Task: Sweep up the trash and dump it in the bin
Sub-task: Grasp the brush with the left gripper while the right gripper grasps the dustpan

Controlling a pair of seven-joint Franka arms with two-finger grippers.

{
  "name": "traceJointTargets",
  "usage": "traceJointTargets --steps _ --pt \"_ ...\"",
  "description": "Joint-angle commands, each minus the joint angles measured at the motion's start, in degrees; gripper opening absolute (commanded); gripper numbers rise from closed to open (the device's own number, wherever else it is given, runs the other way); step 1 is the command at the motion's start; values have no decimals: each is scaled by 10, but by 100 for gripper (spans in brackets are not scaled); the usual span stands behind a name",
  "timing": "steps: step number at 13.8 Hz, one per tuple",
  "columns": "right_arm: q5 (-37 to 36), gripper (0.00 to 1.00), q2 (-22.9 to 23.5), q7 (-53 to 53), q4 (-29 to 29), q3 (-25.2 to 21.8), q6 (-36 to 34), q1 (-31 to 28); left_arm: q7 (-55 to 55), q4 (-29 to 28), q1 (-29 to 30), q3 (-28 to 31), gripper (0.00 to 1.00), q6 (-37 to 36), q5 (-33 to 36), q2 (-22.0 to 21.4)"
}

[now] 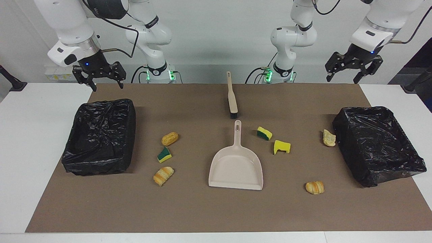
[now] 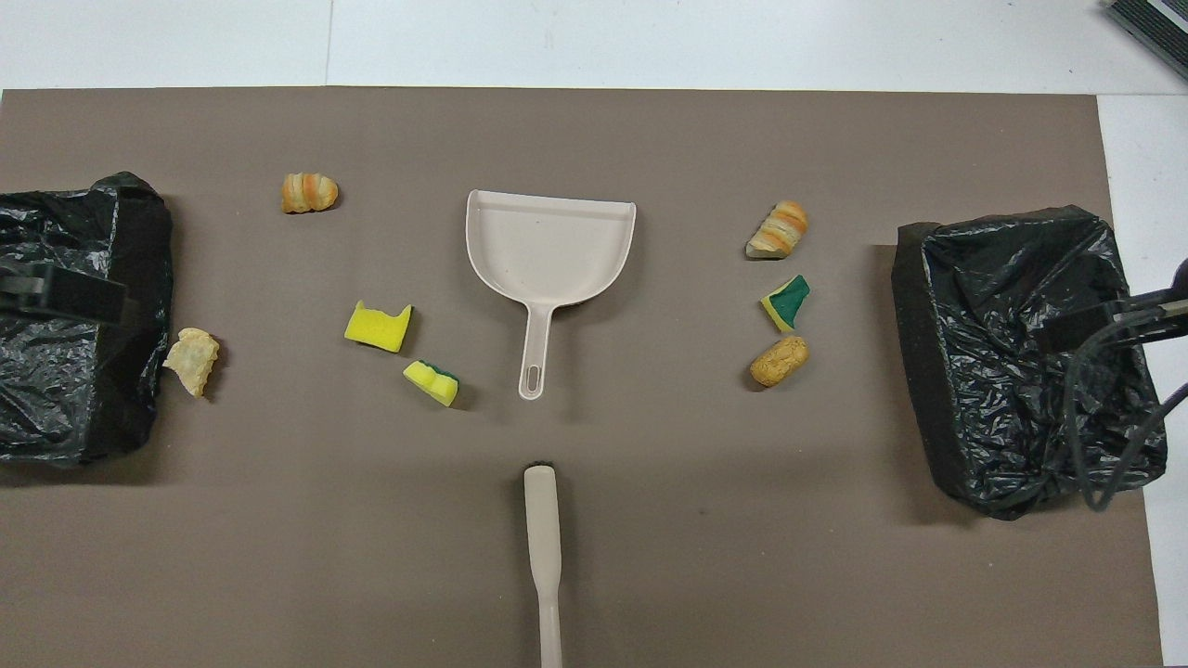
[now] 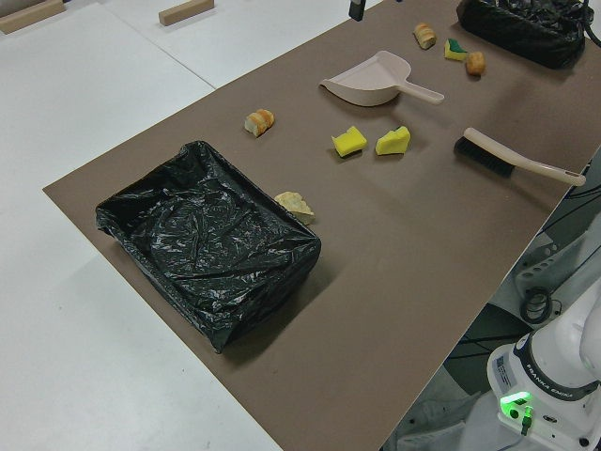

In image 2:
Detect pale flaky pastry piece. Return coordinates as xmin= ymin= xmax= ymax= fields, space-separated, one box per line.
xmin=162 ymin=328 xmax=222 ymax=398

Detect small golden croissant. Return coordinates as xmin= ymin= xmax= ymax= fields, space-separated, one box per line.
xmin=281 ymin=172 xmax=340 ymax=215

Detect green yellow sponge piece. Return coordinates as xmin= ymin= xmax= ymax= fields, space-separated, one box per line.
xmin=760 ymin=275 xmax=811 ymax=333

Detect round brown bread roll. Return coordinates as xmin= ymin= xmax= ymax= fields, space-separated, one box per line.
xmin=750 ymin=336 xmax=810 ymax=388

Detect notched yellow sponge piece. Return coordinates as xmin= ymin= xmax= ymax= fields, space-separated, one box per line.
xmin=343 ymin=300 xmax=414 ymax=354

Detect orange striped croissant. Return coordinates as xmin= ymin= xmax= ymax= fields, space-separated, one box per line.
xmin=745 ymin=200 xmax=809 ymax=260

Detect yellow green sponge wedge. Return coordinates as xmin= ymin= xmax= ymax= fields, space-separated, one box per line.
xmin=403 ymin=359 xmax=460 ymax=408

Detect beige plastic dustpan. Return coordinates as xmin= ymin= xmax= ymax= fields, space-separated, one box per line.
xmin=465 ymin=189 xmax=638 ymax=401

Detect beige brush black bristles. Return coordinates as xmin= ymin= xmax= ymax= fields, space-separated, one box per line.
xmin=523 ymin=461 xmax=564 ymax=668

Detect bin with black bag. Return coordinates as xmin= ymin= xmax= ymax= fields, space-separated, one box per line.
xmin=0 ymin=172 xmax=174 ymax=467
xmin=891 ymin=205 xmax=1169 ymax=520

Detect grey ribbed device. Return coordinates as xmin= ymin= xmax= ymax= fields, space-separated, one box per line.
xmin=1103 ymin=0 xmax=1188 ymax=80

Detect brown table mat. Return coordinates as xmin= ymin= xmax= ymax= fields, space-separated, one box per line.
xmin=0 ymin=87 xmax=1166 ymax=668

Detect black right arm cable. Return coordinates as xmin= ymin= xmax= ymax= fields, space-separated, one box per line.
xmin=1063 ymin=325 xmax=1188 ymax=513

